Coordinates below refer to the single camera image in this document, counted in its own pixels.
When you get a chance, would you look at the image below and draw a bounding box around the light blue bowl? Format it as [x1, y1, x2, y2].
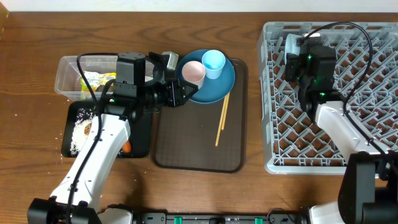
[284, 34, 308, 62]

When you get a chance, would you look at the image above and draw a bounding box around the pink cup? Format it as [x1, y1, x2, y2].
[182, 61, 206, 89]

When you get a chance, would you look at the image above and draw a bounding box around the light blue cup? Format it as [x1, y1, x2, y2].
[201, 50, 226, 80]

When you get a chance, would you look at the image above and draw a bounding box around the wooden chopstick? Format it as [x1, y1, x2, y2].
[221, 93, 230, 130]
[215, 95, 228, 147]

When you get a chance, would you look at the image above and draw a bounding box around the yellow green snack wrapper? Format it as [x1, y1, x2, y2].
[80, 71, 116, 100]

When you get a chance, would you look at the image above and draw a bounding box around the orange carrot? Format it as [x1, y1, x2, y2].
[122, 141, 132, 153]

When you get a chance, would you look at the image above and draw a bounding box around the pile of white rice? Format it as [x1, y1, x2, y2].
[70, 108, 95, 157]

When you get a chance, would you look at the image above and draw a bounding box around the brown mushroom piece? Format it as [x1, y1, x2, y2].
[84, 123, 91, 136]

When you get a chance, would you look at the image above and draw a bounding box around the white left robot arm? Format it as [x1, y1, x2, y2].
[27, 52, 198, 224]

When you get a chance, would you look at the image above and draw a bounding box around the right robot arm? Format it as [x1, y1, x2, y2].
[285, 34, 397, 223]

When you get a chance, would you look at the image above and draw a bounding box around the grey dishwasher rack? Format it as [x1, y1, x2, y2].
[257, 22, 397, 175]

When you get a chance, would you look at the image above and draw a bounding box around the brown serving tray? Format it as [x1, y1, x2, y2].
[150, 58, 248, 173]

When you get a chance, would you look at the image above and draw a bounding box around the black plastic tray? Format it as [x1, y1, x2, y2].
[61, 101, 152, 158]

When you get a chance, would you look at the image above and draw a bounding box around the clear plastic bin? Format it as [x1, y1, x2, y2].
[54, 55, 161, 103]

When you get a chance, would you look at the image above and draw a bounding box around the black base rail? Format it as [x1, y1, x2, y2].
[99, 205, 312, 224]

